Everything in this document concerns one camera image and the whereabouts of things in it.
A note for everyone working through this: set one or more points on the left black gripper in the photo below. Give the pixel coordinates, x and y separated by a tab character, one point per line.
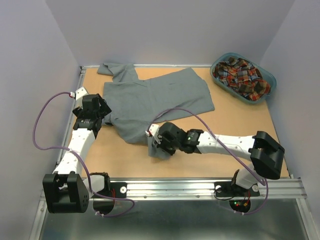
104	110

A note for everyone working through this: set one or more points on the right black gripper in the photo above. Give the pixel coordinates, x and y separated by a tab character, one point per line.
161	145

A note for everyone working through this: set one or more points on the grey long sleeve shirt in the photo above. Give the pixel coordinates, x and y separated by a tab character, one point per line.
135	103

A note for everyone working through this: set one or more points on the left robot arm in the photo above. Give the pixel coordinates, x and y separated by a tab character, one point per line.
70	186

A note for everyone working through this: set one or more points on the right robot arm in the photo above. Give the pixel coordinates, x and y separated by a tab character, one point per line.
264	152

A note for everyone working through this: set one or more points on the plaid long sleeve shirt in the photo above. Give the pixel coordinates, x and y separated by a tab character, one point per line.
242	77

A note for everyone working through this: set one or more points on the teal plastic basket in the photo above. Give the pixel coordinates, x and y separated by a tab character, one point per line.
265	74

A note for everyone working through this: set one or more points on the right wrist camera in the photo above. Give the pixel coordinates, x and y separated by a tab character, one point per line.
152	132

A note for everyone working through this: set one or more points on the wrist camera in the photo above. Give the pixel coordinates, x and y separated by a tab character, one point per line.
152	132
78	93

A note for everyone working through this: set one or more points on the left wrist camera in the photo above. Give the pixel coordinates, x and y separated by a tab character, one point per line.
78	93

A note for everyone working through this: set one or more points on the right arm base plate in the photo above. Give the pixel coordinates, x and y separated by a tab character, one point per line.
226	189

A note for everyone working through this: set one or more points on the aluminium back rail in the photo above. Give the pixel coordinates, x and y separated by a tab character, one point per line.
157	66

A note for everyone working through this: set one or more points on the aluminium rail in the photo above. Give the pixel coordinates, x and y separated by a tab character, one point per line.
157	66
164	189

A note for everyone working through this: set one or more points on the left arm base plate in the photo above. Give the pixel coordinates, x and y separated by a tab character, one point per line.
120	190

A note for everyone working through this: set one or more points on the aluminium front rail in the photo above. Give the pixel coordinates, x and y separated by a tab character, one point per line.
164	189

